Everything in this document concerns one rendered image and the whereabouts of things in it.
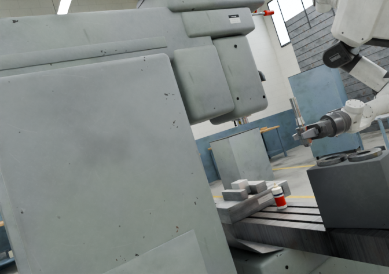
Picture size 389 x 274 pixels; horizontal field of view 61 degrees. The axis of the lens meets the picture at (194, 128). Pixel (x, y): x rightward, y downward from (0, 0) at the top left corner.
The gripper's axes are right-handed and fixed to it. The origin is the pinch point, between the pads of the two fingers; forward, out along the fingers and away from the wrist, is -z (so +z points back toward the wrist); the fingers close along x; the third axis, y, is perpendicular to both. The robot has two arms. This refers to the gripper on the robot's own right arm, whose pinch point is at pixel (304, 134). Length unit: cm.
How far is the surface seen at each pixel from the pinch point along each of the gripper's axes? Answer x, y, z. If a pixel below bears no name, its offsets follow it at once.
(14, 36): 7, -53, -83
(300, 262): -1.8, 41.6, -16.9
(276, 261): 0.4, 36.6, -26.5
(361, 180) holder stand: 29.4, 13.5, -8.3
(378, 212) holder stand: 30.9, 22.6, -7.7
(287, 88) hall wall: -818, -66, 576
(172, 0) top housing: -2, -59, -32
